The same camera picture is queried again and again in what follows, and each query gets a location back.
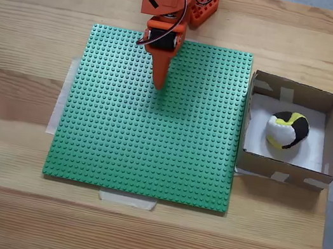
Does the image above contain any white yellow black soft ball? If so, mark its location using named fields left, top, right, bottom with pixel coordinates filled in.
left=261, top=107, right=313, bottom=155

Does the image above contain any brown cardboard box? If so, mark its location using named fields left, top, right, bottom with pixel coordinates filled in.
left=233, top=69, right=333, bottom=196

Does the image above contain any green studded baseplate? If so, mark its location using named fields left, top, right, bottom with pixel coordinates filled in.
left=40, top=18, right=257, bottom=214

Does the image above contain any white paper sheet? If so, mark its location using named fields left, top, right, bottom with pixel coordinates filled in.
left=240, top=93, right=333, bottom=174

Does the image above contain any gripper servo cable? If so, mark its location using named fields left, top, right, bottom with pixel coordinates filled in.
left=135, top=0, right=190, bottom=53

